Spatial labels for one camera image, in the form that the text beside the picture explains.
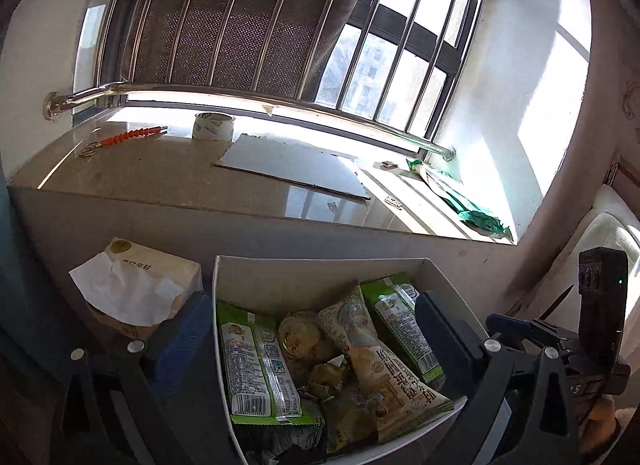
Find green snack packet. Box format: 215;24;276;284
360;273;446;390
216;301;320;426

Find beige illustrated snack bag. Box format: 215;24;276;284
318;286;454;443

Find round jelly cup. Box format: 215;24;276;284
278;311;331;362

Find clear yellow jelly cup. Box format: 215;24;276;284
299;355;357;403

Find person's right hand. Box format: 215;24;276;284
579;395;616;454

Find tissue pack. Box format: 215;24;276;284
70;237;204;341

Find white cardboard box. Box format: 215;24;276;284
213;256;486;464

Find white chair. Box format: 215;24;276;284
521;185;639;337

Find green plastic bag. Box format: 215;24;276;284
406;159;514;243

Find grey flat board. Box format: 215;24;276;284
216;134;369;199

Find tape roll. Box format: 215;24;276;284
192;112;234;141

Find steel window railing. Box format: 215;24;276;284
43;0;482;160

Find dark hanging cloth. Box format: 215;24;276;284
101;0;359;102

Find orange handled tool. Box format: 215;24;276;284
79;126;168;157

